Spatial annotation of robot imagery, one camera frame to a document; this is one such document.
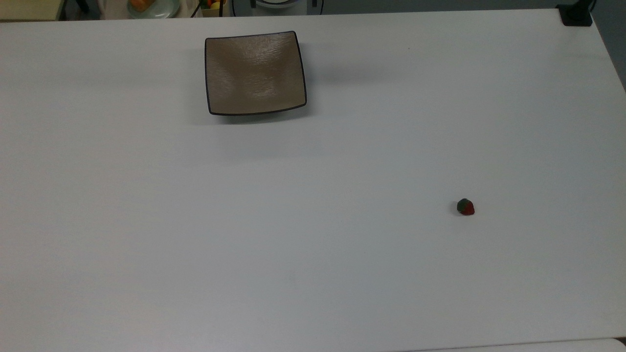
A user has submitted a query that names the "square brown ceramic plate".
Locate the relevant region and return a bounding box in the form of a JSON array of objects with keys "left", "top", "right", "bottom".
[{"left": 204, "top": 30, "right": 308, "bottom": 117}]

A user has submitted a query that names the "pale green round plate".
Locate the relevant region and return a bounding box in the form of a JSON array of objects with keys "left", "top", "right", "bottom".
[{"left": 126, "top": 0, "right": 181, "bottom": 20}]

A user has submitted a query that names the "box of toy fruit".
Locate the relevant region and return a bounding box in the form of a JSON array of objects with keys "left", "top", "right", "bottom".
[{"left": 198, "top": 0, "right": 228, "bottom": 18}]

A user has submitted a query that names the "black table clamp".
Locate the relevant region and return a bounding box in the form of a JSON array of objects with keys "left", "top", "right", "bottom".
[{"left": 557, "top": 0, "right": 596, "bottom": 27}]

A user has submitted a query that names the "beige board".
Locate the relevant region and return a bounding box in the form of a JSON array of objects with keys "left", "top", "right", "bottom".
[{"left": 0, "top": 0, "right": 65, "bottom": 21}]

